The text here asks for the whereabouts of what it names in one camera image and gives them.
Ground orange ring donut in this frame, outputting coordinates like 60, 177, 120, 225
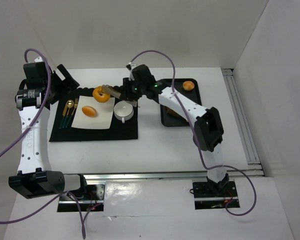
92, 86, 111, 103

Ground metal serving tongs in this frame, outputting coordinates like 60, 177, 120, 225
101, 85, 138, 107

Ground orange round bun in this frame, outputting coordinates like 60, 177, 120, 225
81, 105, 98, 118

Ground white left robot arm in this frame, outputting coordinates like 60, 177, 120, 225
8, 61, 87, 199

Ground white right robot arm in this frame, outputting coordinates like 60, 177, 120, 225
120, 63, 229, 191

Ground black scalloped placemat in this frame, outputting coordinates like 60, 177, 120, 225
49, 87, 138, 143

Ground brown croissant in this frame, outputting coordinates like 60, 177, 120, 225
164, 106, 182, 118

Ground white square plate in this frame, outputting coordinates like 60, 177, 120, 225
71, 95, 115, 130

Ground pale small round bun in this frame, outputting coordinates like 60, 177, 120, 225
182, 80, 195, 92

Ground black baking tray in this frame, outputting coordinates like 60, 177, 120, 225
160, 78, 202, 127

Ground gold knife green handle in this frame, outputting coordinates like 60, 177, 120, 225
59, 103, 68, 129

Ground gold spoon green handle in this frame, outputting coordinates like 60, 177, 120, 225
61, 99, 75, 129

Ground gold fork green handle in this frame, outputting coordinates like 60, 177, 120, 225
63, 98, 79, 128

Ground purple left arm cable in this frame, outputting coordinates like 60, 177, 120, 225
0, 48, 93, 240

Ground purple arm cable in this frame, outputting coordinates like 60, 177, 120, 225
129, 49, 257, 216
0, 48, 93, 240

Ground white two-handled soup bowl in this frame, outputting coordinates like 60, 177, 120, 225
113, 101, 134, 124

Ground aluminium front rail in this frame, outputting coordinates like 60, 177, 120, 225
84, 171, 208, 181

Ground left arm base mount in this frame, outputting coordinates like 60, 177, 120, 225
56, 181, 106, 213

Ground aluminium side rail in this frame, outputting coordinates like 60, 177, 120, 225
221, 68, 265, 177

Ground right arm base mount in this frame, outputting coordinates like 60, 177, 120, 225
189, 181, 240, 210

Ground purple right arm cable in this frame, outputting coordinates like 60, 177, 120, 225
129, 49, 257, 216

